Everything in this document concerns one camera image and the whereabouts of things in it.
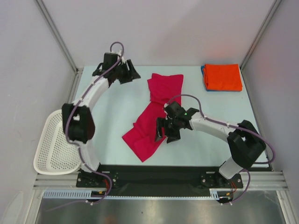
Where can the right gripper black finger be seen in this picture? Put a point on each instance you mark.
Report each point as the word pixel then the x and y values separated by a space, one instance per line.
pixel 173 138
pixel 160 125

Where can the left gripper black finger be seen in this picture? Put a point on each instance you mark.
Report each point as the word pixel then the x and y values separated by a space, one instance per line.
pixel 133 74
pixel 125 77

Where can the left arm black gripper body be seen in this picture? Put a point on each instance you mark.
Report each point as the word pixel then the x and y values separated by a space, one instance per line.
pixel 121 69

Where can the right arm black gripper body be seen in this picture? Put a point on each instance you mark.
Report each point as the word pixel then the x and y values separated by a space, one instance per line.
pixel 168 128

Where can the crimson red t-shirt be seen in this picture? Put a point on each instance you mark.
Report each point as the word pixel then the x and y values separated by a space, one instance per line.
pixel 141 138

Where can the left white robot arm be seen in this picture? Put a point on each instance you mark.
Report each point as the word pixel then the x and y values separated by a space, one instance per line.
pixel 78 123

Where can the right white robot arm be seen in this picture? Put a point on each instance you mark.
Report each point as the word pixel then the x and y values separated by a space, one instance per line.
pixel 245 144

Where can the folded blue t-shirt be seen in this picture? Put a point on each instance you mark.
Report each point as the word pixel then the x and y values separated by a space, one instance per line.
pixel 203 74

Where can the folded orange t-shirt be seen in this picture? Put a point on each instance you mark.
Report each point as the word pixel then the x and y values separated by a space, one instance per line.
pixel 223 77

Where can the black base mounting strip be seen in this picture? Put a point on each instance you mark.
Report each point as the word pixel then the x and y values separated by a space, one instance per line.
pixel 158 181

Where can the white perforated plastic basket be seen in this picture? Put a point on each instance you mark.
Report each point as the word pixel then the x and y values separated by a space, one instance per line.
pixel 54 155

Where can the left aluminium corner post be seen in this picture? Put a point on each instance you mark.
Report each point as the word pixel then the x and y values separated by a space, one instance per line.
pixel 57 36

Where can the aluminium corner post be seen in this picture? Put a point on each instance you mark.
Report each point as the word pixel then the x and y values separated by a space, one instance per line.
pixel 57 36
pixel 263 28

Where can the left slotted cable duct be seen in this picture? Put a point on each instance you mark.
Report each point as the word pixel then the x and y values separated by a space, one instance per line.
pixel 73 194

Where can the right aluminium corner post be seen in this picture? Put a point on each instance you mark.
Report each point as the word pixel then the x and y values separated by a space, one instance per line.
pixel 263 28

